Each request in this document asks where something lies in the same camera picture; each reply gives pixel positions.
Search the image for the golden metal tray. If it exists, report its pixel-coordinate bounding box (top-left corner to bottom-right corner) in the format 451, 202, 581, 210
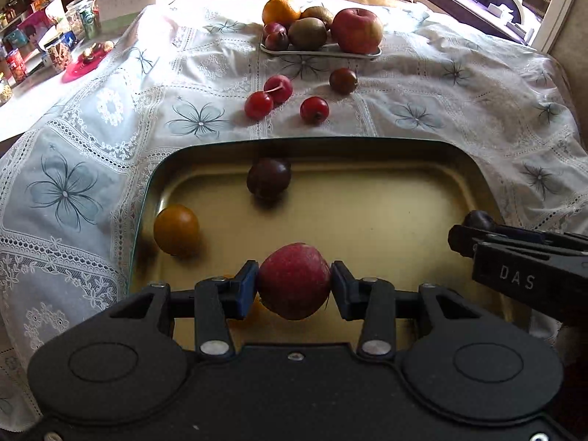
128, 136, 529, 355

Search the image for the right cherry tomato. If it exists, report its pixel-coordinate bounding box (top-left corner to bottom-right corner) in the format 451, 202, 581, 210
299, 97, 330, 125

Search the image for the red crabapple fruit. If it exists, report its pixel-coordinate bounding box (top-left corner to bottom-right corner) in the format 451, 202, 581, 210
256, 243, 331, 320

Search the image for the rear brown kiwi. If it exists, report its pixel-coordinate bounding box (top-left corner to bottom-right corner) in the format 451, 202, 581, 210
300, 6, 334, 30

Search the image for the dark red plum on cloth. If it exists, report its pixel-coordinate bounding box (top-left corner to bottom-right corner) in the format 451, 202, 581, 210
329, 68, 359, 96

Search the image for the large orange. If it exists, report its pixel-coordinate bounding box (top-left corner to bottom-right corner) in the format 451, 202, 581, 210
262, 0, 301, 29

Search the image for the left cherry tomato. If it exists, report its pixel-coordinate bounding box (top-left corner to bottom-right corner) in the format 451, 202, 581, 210
244, 91, 274, 122

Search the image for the small orange tangerine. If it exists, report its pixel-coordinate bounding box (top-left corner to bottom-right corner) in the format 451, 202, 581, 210
154, 204, 200, 258

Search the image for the dark red plum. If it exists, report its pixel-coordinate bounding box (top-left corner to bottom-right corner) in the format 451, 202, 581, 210
246, 158, 292, 201
329, 68, 359, 96

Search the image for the large red apple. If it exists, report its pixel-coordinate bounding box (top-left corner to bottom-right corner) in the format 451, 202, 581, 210
331, 8, 384, 55

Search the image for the white floral lace tablecloth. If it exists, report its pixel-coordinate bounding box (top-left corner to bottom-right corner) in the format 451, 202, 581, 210
1, 0, 587, 431

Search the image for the red plum on plate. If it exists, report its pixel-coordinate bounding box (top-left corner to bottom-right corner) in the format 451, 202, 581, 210
263, 22, 287, 38

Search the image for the cherry tomato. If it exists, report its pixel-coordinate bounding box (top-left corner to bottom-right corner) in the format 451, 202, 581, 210
244, 91, 274, 122
299, 97, 330, 125

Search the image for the dark plum on plate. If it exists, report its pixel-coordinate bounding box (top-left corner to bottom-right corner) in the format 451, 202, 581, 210
264, 31, 289, 51

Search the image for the black wrinkled fruit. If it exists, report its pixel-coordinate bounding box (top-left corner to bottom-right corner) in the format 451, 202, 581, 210
462, 210, 496, 231

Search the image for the brown kiwi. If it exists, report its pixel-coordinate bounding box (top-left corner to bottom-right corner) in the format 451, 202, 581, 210
288, 17, 328, 51
300, 6, 334, 30

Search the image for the pink round dish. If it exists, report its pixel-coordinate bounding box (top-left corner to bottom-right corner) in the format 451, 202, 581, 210
62, 40, 115, 84

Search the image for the tissue box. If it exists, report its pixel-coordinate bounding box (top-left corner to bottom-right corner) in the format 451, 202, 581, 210
487, 3, 513, 21

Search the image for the front brown kiwi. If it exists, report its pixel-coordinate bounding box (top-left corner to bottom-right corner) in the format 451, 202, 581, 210
288, 17, 328, 51

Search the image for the red radish with root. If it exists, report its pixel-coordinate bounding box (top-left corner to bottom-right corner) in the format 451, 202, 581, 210
263, 75, 293, 105

